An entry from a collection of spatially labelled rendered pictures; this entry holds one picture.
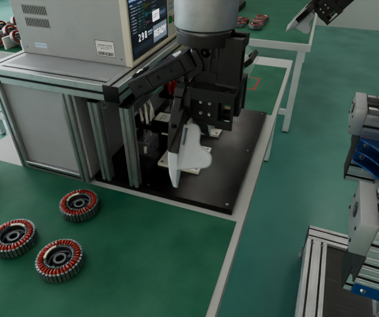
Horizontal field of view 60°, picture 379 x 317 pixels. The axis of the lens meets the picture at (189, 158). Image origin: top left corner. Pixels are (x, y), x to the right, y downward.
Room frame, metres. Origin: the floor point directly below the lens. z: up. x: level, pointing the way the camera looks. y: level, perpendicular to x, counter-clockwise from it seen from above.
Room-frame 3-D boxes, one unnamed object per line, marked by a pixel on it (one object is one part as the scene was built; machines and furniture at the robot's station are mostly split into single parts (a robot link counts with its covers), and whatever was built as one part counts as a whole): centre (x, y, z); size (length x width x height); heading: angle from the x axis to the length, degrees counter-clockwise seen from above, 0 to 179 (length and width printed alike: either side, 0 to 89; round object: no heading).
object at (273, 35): (3.36, -0.65, 0.38); 1.85 x 1.10 x 0.75; 160
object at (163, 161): (0.94, 0.01, 0.78); 0.15 x 0.15 x 0.01; 70
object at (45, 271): (0.51, 0.32, 0.77); 0.11 x 0.11 x 0.04
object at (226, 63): (0.41, -0.03, 1.29); 0.09 x 0.08 x 0.12; 69
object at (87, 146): (1.14, 0.21, 0.92); 0.66 x 0.01 x 0.30; 160
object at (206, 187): (1.06, -0.01, 0.76); 0.64 x 0.47 x 0.02; 160
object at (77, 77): (1.17, 0.27, 1.09); 0.68 x 0.44 x 0.05; 160
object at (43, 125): (0.89, 0.46, 0.91); 0.28 x 0.03 x 0.32; 70
